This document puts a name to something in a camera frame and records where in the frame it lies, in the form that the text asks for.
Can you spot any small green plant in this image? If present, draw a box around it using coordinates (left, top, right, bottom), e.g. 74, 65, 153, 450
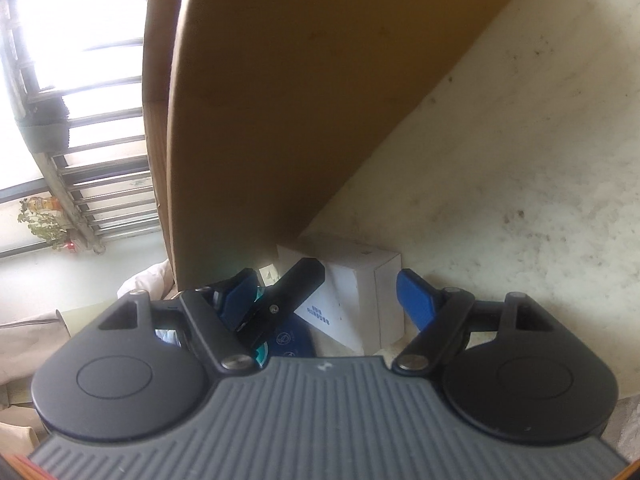
17, 196, 68, 251

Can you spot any blue wet wipes pack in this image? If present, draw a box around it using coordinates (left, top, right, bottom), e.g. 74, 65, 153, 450
154, 285, 317, 361

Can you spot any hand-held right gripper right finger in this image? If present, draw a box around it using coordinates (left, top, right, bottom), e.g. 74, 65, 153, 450
391, 268, 556, 375

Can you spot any beige jacket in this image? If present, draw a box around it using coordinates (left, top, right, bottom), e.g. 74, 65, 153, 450
118, 259, 178, 306

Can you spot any dark cloth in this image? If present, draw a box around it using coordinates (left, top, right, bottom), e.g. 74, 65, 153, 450
14, 94, 70, 153

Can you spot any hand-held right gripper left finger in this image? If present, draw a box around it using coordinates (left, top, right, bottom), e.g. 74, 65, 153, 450
97, 267, 258, 375

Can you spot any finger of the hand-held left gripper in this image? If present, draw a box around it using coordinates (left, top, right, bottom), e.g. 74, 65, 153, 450
235, 257, 326, 351

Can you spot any small white carton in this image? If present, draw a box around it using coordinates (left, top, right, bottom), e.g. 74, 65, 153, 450
276, 232, 403, 355

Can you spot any metal window grille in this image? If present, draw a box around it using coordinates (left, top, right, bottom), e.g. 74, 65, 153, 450
0, 0, 163, 258

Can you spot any brown cardboard box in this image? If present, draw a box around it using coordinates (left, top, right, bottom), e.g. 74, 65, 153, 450
141, 0, 551, 291

